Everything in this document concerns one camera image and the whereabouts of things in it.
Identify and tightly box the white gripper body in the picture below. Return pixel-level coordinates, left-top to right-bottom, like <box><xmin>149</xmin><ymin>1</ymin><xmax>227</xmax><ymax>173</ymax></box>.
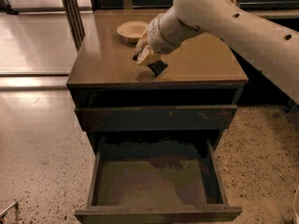
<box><xmin>148</xmin><ymin>15</ymin><xmax>176</xmax><ymax>54</ymax></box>

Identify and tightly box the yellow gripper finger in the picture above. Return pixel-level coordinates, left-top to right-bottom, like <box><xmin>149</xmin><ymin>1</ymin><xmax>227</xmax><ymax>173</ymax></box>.
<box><xmin>136</xmin><ymin>46</ymin><xmax>161</xmax><ymax>65</ymax></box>
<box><xmin>135</xmin><ymin>30</ymin><xmax>148</xmax><ymax>51</ymax></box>

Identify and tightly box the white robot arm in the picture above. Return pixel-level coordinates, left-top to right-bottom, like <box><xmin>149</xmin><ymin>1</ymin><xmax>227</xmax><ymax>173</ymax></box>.
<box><xmin>135</xmin><ymin>0</ymin><xmax>299</xmax><ymax>104</ymax></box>

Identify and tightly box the grey drawer cabinet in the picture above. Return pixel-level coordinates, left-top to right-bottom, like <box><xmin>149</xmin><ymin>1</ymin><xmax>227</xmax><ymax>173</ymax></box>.
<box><xmin>67</xmin><ymin>9</ymin><xmax>248</xmax><ymax>146</ymax></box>

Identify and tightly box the closed top drawer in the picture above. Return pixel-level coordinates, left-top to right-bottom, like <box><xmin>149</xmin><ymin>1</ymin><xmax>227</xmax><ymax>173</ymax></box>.
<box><xmin>75</xmin><ymin>105</ymin><xmax>237</xmax><ymax>132</ymax></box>

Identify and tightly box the open middle drawer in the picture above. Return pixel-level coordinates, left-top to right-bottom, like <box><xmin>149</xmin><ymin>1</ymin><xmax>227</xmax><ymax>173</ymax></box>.
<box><xmin>75</xmin><ymin>139</ymin><xmax>242</xmax><ymax>224</ymax></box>

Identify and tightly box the white ceramic bowl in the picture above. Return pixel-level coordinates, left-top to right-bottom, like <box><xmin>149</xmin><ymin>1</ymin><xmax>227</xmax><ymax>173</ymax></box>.
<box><xmin>117</xmin><ymin>21</ymin><xmax>149</xmax><ymax>44</ymax></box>

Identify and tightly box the dark object on floor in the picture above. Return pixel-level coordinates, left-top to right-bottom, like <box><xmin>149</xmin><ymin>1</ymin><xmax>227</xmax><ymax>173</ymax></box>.
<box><xmin>284</xmin><ymin>100</ymin><xmax>299</xmax><ymax>113</ymax></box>

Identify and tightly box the metal leg at corner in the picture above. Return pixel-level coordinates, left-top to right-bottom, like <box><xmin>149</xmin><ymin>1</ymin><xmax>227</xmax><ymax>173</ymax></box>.
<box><xmin>0</xmin><ymin>200</ymin><xmax>18</xmax><ymax>218</ymax></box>

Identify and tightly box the metal window frame post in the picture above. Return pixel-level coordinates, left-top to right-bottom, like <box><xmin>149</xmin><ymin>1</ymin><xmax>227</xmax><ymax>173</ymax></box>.
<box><xmin>62</xmin><ymin>0</ymin><xmax>85</xmax><ymax>50</ymax></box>

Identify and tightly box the white cable at edge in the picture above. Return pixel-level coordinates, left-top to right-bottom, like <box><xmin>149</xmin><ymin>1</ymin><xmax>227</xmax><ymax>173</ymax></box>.
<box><xmin>292</xmin><ymin>184</ymin><xmax>299</xmax><ymax>224</ymax></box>

